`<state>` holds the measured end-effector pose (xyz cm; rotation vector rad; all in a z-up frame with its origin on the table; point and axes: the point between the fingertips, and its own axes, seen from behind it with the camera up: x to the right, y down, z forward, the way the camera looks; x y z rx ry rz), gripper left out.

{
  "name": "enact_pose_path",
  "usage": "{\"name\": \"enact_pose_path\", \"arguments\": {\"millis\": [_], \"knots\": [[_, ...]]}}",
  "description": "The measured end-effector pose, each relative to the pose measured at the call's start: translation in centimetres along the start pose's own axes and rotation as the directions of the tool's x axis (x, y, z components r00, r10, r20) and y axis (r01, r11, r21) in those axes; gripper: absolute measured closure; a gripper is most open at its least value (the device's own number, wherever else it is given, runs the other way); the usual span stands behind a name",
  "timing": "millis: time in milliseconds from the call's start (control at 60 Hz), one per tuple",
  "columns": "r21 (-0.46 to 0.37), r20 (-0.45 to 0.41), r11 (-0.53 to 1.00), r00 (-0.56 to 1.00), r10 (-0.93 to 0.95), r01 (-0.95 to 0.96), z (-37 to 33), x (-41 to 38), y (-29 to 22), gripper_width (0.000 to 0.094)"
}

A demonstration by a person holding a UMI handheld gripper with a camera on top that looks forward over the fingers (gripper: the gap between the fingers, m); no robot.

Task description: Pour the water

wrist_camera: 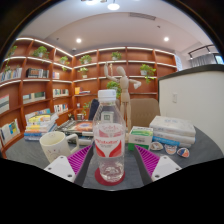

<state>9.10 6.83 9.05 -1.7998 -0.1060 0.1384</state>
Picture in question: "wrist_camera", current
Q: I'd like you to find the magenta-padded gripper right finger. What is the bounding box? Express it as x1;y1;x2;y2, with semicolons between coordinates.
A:
133;144;183;187

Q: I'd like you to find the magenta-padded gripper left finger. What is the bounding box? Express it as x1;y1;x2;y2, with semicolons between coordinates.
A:
43;144;96;187

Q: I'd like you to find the clear plastic water bottle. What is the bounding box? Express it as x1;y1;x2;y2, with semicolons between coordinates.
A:
92;89;127;183

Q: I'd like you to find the white orange badge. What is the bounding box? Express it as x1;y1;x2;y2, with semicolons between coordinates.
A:
163;143;178;156

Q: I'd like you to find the small green white box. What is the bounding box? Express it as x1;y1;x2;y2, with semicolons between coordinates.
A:
127;125;154;151

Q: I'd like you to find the flat round red coaster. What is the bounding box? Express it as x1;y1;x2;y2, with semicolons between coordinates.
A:
94;166;127;187

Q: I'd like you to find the white ceramic mug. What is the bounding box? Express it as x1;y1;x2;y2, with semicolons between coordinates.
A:
39;130;80;164

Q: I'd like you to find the blue flat pack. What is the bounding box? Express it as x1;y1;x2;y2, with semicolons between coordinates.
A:
161;135;193;149

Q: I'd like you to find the stack of dark books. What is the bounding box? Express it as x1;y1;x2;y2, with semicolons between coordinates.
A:
54;119;95;146

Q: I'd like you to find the blue orange badge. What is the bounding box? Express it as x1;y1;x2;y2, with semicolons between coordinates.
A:
176;146;191;159

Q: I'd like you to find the white tissue pack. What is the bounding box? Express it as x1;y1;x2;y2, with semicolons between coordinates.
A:
148;115;197;138
152;130;196;145

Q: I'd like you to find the small potted plant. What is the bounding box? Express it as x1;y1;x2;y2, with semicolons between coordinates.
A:
75;101;92;122

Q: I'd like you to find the tan chair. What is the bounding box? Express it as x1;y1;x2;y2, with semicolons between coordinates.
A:
129;97;161;129

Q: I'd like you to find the stack of colourful books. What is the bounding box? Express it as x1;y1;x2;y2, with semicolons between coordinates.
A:
23;112;60;142

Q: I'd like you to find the dark blue backpack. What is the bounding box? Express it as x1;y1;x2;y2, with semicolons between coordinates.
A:
87;98;101;122

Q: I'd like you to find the wooden artist mannequin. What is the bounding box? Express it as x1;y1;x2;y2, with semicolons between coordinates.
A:
103;62;142;141

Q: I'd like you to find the wooden shelf unit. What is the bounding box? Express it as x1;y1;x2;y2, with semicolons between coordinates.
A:
0;36;178;151

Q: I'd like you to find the grey curtain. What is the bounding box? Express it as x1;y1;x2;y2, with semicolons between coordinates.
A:
190;53;216;69

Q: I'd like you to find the window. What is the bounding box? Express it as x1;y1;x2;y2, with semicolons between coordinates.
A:
214;54;224;65

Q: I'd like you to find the ceiling air vent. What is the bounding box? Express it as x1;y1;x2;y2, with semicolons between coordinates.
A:
128;12;157;22

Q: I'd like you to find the ceiling chandelier lamp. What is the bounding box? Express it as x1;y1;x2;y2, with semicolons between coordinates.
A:
80;0;121;11

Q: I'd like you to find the black track light rail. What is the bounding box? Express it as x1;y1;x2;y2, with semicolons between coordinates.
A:
187;44;219;60

